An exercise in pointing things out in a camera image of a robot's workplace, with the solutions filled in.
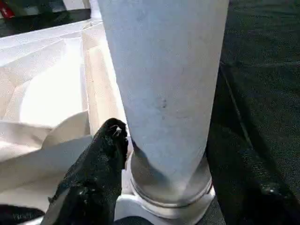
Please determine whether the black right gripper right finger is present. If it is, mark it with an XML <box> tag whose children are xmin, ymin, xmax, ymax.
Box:
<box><xmin>206</xmin><ymin>131</ymin><xmax>300</xmax><ymax>225</ymax></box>

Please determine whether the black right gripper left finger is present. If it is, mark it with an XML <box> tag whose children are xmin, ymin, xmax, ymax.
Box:
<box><xmin>43</xmin><ymin>118</ymin><xmax>129</xmax><ymax>225</ymax></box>

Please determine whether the white plastic table top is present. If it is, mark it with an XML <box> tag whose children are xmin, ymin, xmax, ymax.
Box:
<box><xmin>0</xmin><ymin>18</ymin><xmax>216</xmax><ymax>221</ymax></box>

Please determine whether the black work mat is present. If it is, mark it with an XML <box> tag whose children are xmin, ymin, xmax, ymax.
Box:
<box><xmin>0</xmin><ymin>0</ymin><xmax>300</xmax><ymax>225</ymax></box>

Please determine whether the small red box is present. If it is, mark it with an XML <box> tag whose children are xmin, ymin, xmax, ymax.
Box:
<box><xmin>0</xmin><ymin>3</ymin><xmax>15</xmax><ymax>19</ymax></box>

